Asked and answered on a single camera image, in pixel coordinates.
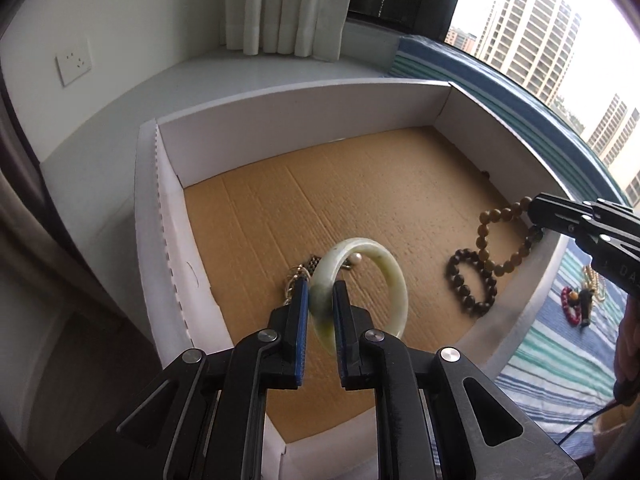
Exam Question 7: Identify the dark metal link bracelet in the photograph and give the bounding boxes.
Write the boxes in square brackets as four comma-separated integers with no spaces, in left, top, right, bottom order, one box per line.
[285,255,322,307]

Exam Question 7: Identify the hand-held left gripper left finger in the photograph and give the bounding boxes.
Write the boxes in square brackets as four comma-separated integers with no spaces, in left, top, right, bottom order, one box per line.
[55,277,311,480]

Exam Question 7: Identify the white window sill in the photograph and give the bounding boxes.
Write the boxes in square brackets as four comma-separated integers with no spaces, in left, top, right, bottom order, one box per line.
[37,45,401,181]

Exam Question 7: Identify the black cable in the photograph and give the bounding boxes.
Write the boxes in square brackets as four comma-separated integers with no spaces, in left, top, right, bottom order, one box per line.
[555,392,628,446]

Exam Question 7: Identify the white wall socket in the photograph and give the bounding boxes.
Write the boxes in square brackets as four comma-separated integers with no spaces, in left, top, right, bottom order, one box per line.
[55,37,95,88]

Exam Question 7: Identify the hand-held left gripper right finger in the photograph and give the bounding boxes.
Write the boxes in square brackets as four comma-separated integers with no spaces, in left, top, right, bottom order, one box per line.
[332,280,583,480]

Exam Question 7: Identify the red bead bracelet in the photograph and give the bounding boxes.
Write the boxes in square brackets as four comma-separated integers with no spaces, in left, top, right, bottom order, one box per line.
[560,286,583,326]

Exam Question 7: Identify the white cardboard box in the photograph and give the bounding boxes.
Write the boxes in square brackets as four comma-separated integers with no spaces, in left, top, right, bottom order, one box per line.
[134,80,576,480]

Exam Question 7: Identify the pale green jade bangle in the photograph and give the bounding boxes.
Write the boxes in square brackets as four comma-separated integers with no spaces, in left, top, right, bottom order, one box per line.
[309,236,408,356]

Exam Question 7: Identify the gold chain necklace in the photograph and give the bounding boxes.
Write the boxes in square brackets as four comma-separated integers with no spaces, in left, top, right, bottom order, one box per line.
[580,265,609,304]

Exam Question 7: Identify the white curtain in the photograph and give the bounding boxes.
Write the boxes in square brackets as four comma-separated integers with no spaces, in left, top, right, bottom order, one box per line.
[220,0,351,63]

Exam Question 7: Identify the high-rise buildings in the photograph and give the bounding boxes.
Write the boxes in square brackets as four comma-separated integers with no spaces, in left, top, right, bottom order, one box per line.
[445,0,640,171]

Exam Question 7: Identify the person's right forearm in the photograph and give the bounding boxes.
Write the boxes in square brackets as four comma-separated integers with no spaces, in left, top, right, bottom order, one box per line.
[612,295,640,403]

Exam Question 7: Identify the striped blue green blanket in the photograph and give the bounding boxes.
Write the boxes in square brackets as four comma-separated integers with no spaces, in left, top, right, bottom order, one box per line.
[390,35,640,456]

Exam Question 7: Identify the tan wooden bead bracelet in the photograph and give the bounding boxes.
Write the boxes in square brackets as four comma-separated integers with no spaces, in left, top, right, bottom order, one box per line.
[476,196,543,278]

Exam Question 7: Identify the dark brown bead bracelet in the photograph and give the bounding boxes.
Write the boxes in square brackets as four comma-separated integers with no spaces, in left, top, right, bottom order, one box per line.
[446,248,499,317]

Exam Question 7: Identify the dark pendant charm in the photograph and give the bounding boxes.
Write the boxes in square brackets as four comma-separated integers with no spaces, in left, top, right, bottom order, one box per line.
[577,287,599,329]

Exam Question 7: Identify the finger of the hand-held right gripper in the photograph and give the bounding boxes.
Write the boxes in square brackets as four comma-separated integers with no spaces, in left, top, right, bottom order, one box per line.
[527,192,640,288]

